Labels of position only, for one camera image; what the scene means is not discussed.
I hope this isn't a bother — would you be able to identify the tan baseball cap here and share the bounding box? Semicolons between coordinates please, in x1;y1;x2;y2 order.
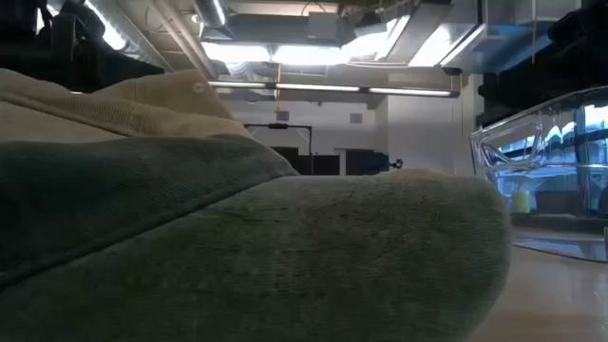
0;67;256;143

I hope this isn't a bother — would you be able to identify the yellow-green bottle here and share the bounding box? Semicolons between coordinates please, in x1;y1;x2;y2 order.
512;189;532;215

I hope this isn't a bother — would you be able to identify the silver rectangular air duct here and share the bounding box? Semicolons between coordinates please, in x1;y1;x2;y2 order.
341;0;583;75

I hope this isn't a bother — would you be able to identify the clear plastic bin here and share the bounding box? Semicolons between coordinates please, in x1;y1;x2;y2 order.
468;85;608;263

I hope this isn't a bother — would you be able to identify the black stand frame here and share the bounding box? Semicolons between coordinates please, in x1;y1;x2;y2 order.
243;122;314;177

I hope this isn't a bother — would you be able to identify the green baseball cap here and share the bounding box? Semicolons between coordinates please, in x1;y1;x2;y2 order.
0;134;513;342

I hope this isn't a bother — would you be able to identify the dark desk furniture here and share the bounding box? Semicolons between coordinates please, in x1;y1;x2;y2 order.
270;145;391;177

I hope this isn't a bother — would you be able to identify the long ceiling light fixture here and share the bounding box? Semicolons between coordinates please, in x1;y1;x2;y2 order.
207;79;461;100

